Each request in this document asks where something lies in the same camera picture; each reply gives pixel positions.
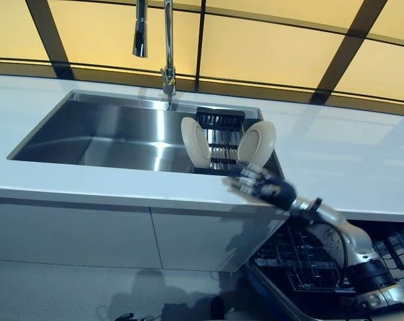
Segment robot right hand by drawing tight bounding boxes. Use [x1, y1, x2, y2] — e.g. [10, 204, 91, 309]
[221, 163, 297, 211]

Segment cream ceramic plate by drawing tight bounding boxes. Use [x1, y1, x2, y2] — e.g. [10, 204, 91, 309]
[237, 120, 277, 170]
[181, 116, 211, 168]

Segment black sink drain rack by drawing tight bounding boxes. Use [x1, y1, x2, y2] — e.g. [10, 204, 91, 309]
[191, 106, 254, 175]

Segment white glossy cabinet door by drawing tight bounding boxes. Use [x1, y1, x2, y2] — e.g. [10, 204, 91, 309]
[150, 207, 287, 274]
[0, 197, 163, 269]

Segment robot right leg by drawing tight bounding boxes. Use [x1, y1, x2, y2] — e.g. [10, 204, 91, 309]
[209, 296, 223, 320]

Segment stainless steel sink basin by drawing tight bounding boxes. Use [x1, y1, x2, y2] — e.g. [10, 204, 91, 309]
[6, 89, 286, 182]

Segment chrome pull-down kitchen faucet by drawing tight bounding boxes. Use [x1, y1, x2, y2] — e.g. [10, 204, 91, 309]
[132, 0, 179, 112]

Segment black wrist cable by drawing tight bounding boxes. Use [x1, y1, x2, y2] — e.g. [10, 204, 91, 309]
[335, 229, 352, 282]

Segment yellow window with dark frame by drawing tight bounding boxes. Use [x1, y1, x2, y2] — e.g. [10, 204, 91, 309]
[0, 0, 404, 118]

